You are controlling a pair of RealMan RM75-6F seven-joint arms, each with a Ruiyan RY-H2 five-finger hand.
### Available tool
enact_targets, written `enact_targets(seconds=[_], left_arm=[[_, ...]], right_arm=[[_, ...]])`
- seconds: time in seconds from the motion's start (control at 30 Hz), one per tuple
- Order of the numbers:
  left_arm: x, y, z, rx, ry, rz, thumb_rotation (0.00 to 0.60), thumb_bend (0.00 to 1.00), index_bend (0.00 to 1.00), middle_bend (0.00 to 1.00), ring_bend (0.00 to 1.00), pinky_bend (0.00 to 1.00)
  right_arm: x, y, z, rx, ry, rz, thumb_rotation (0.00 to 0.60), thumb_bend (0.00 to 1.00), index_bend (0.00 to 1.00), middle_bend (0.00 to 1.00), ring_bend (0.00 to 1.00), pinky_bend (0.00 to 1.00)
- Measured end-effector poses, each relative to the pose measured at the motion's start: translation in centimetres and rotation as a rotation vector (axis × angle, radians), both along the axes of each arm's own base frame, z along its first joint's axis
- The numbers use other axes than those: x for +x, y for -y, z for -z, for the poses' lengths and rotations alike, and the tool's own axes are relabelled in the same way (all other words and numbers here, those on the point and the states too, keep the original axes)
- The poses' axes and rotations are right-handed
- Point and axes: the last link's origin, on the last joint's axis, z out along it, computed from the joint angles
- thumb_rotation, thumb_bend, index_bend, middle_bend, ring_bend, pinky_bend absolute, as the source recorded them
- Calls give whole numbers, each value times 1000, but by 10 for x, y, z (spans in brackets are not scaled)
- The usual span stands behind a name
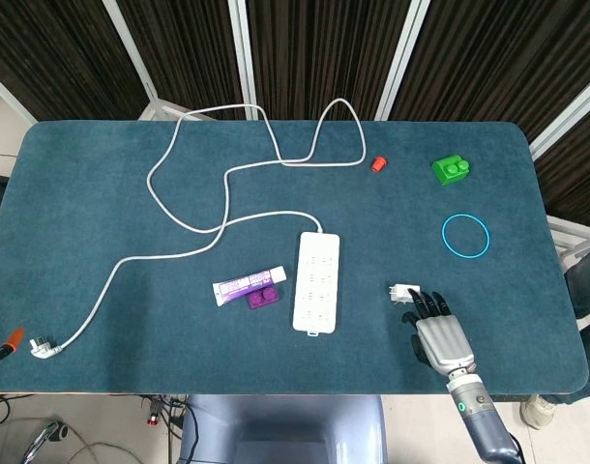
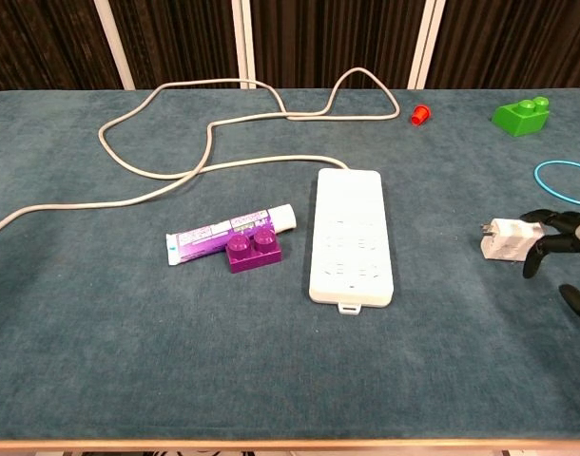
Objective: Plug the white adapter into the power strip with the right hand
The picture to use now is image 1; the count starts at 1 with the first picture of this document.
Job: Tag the beige shoe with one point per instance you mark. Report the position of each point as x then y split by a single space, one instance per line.
537 411

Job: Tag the chrome metal leg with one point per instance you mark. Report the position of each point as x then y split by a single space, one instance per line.
43 437

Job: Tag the right robot arm grey-blue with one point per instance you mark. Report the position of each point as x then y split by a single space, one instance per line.
483 425

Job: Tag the orange-tipped black clamp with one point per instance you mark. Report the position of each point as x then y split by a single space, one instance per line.
12 339

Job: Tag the white power strip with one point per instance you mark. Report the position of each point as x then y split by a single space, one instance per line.
316 285

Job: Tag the grey-blue robot torso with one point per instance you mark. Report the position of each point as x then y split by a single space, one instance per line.
275 415

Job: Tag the red emergency button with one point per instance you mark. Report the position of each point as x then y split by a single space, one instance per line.
153 419

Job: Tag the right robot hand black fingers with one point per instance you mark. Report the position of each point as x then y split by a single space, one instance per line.
445 343

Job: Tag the purple white toothpaste tube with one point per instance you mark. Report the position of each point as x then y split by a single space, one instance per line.
246 285

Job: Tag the white charger cube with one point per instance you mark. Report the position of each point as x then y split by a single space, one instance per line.
399 293

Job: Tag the white metal rack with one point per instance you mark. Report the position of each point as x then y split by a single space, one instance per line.
573 237

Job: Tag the small red plastic cap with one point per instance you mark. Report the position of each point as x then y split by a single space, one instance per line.
378 164

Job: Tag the teal table cloth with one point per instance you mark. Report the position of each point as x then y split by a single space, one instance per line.
130 314

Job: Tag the dark slatted screen white frame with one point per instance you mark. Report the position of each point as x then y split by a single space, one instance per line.
324 48

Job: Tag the green building block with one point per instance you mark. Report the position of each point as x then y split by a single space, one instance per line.
447 173

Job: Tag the purple building block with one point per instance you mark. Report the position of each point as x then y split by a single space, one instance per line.
262 298

